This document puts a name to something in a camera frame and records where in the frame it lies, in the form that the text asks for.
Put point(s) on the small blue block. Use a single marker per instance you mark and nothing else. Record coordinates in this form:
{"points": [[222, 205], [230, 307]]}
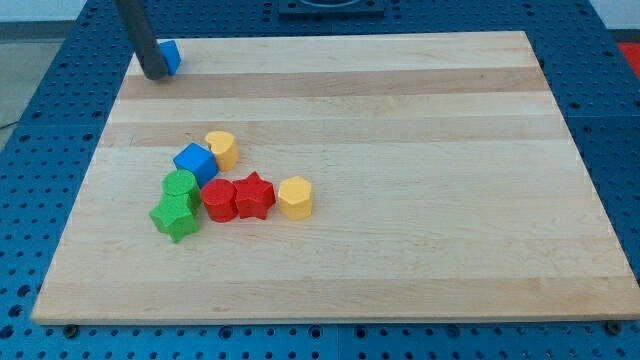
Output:
{"points": [[171, 55]]}

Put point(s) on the yellow hexagon block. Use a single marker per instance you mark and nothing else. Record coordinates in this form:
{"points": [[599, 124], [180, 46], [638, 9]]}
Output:
{"points": [[295, 198]]}

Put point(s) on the red star block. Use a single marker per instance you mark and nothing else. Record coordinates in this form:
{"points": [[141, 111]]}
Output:
{"points": [[254, 196]]}

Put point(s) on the wooden board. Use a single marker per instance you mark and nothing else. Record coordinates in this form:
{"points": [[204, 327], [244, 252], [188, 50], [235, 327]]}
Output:
{"points": [[446, 187]]}

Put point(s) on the green star block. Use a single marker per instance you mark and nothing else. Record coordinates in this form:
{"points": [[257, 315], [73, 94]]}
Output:
{"points": [[175, 217]]}

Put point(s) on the red cylinder block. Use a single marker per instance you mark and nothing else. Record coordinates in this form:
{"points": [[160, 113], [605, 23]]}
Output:
{"points": [[219, 199]]}

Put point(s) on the yellow heart block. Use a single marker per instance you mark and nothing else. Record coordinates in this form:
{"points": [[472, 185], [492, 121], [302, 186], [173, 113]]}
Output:
{"points": [[224, 147]]}

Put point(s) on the blue cube block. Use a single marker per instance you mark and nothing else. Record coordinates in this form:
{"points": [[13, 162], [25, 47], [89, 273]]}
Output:
{"points": [[199, 161]]}

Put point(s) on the green cylinder block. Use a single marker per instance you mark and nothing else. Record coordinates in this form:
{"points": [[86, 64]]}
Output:
{"points": [[183, 182]]}

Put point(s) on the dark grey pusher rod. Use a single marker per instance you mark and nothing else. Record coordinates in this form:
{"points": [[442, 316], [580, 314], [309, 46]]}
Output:
{"points": [[142, 38]]}

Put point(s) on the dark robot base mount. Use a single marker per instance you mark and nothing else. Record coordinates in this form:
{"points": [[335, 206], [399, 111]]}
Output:
{"points": [[329, 8]]}

